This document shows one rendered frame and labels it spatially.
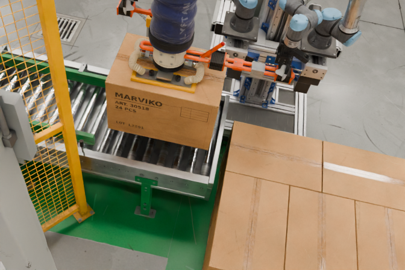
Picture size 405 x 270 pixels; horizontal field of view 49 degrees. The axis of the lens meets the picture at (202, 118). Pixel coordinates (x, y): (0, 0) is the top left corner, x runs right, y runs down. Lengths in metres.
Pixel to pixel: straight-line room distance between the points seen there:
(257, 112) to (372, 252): 1.36
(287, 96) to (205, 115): 1.42
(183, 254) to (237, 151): 0.77
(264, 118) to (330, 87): 0.96
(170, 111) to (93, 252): 1.13
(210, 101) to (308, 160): 0.89
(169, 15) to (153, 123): 0.70
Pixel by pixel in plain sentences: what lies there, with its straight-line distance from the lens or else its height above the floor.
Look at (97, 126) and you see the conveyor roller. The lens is 2.82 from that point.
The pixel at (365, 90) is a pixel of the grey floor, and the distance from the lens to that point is 4.32.
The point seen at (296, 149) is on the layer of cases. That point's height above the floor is 0.54.
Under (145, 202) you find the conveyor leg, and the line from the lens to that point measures 2.93.
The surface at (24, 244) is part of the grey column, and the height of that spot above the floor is 1.05.
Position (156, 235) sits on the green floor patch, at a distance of 3.05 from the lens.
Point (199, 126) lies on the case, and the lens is 2.42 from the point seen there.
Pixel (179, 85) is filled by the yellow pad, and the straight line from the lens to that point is 2.30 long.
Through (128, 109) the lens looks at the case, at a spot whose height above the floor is 0.90.
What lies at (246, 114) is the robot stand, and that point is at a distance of 3.43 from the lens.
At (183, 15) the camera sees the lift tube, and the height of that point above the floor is 1.52.
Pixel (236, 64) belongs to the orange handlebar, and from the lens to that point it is 2.29.
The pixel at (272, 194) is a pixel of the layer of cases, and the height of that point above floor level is 0.54.
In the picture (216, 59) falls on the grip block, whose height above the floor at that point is 1.23.
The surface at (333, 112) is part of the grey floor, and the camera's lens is 3.99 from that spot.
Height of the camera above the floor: 2.80
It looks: 51 degrees down
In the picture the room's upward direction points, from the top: 12 degrees clockwise
